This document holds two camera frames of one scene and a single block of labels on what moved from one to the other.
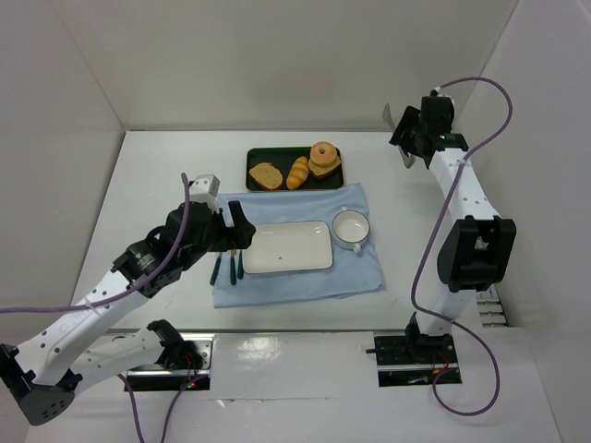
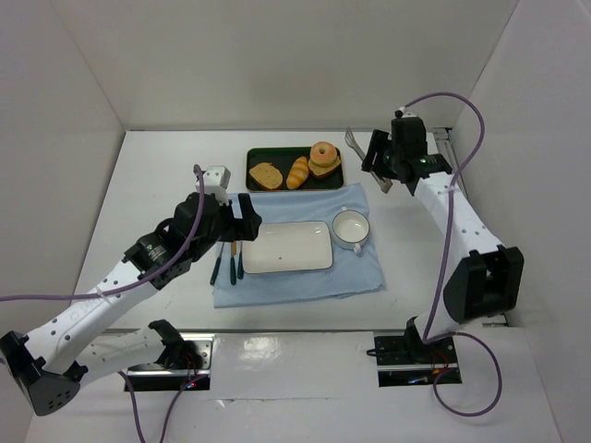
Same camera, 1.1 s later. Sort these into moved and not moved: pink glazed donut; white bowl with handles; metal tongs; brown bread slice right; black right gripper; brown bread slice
Moved: metal tongs; black right gripper
Not moved: pink glazed donut; brown bread slice; white bowl with handles; brown bread slice right
